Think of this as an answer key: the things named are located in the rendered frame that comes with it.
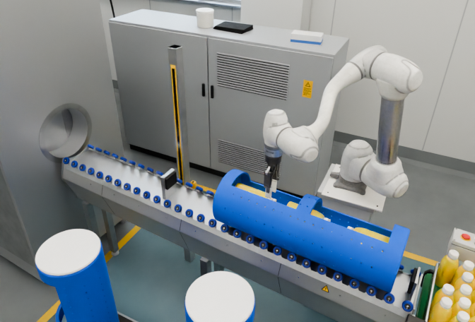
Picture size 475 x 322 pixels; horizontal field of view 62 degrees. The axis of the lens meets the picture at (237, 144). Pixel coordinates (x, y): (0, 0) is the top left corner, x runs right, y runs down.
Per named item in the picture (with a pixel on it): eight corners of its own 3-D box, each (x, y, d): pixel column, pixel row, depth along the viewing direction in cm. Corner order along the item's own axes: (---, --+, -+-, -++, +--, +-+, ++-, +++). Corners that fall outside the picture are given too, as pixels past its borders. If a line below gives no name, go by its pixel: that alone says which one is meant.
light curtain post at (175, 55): (189, 254, 314) (174, 44, 226) (195, 258, 312) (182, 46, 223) (184, 260, 310) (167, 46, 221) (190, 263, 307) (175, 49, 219)
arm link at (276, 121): (257, 140, 176) (275, 154, 167) (259, 109, 168) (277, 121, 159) (277, 134, 181) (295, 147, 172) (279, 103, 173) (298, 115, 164)
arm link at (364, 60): (343, 56, 182) (365, 64, 172) (371, 35, 185) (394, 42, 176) (347, 78, 190) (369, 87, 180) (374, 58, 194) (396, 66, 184)
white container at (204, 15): (202, 22, 364) (201, 6, 357) (217, 25, 359) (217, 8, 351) (193, 27, 352) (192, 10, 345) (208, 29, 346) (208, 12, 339)
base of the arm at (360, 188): (333, 168, 243) (335, 161, 240) (371, 178, 234) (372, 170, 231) (325, 185, 229) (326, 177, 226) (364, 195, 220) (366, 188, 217)
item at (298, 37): (293, 38, 326) (294, 29, 322) (322, 41, 319) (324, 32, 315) (290, 42, 316) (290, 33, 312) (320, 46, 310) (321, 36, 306)
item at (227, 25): (223, 23, 364) (223, 20, 362) (254, 28, 352) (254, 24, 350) (210, 30, 346) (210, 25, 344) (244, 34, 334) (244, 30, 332)
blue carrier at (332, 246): (239, 201, 224) (241, 159, 210) (399, 263, 187) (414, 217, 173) (211, 231, 203) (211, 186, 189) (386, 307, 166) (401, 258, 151)
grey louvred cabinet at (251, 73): (155, 130, 485) (141, 8, 410) (326, 177, 406) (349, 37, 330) (126, 151, 444) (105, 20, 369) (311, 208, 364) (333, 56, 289)
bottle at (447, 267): (432, 284, 182) (443, 256, 173) (434, 275, 188) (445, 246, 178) (448, 291, 179) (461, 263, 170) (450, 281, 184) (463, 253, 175)
